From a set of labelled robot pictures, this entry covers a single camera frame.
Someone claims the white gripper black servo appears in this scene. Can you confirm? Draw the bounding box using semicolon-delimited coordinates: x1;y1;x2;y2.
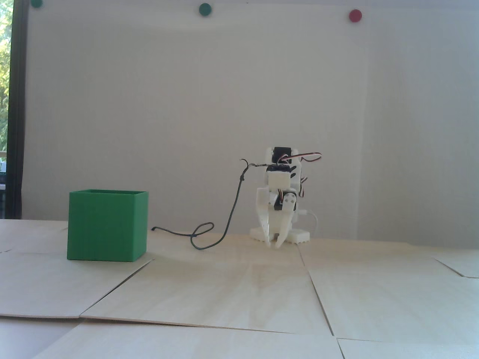
256;166;300;249

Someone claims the green open box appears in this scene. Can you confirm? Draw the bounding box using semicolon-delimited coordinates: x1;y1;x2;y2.
67;189;149;262

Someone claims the light plywood sheet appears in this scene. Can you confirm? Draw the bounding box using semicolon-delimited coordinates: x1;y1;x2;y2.
298;241;479;344
0;250;154;319
80;259;335;336

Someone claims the white power cable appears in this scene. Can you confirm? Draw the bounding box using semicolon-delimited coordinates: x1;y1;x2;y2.
302;210;319;237

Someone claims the thin black cable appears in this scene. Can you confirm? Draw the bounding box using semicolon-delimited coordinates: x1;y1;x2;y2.
152;159;270;250

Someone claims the red white servo wire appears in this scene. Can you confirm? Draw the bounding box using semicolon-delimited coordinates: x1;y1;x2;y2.
279;151;321;199

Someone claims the dark window frame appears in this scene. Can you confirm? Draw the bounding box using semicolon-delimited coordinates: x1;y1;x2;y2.
7;0;30;220

